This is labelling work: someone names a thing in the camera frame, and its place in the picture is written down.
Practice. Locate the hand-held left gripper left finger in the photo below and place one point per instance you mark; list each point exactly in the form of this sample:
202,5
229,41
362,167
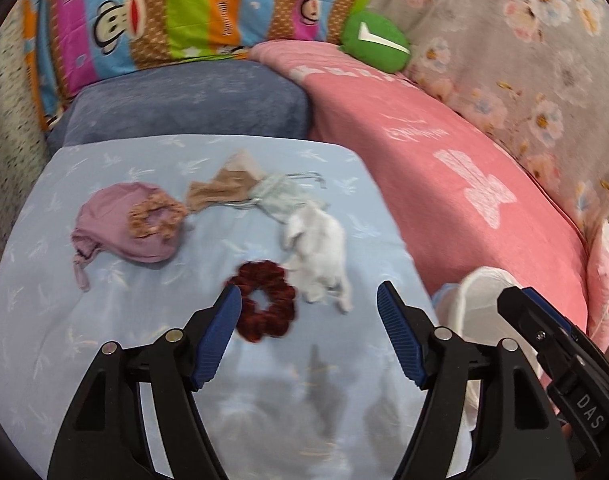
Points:
217,340

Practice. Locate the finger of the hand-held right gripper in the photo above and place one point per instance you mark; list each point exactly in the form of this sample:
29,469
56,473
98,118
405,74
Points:
539,325

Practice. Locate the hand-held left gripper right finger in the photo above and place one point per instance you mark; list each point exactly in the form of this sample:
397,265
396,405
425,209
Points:
402,340

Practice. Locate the bin with white bag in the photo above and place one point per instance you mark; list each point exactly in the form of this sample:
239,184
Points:
477,295

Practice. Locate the dark red velvet scrunchie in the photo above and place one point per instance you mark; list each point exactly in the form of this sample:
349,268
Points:
274,280

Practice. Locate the white cloth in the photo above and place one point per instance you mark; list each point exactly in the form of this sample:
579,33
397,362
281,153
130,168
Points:
319,245

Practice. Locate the brown scrunchie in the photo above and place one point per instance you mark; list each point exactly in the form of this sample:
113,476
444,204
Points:
137,217

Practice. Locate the beige sheer stocking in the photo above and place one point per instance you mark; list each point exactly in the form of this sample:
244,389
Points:
219,190

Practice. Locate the pink white pillow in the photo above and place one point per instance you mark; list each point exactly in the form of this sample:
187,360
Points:
607,285

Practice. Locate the light blue palm print cloth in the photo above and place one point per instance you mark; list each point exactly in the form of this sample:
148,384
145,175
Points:
134,310

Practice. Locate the pink blanket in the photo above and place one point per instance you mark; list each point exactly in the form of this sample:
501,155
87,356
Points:
409,170

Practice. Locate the blue-grey cushion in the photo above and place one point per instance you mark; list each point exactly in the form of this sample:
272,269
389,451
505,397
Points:
184,105

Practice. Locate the grey floral cloth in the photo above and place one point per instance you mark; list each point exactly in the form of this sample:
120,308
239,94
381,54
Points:
509,60

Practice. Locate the green cushion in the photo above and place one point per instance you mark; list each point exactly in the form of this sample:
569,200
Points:
379,40

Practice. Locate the striped monkey print pillow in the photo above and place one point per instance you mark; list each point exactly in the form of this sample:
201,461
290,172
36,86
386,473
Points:
184,10

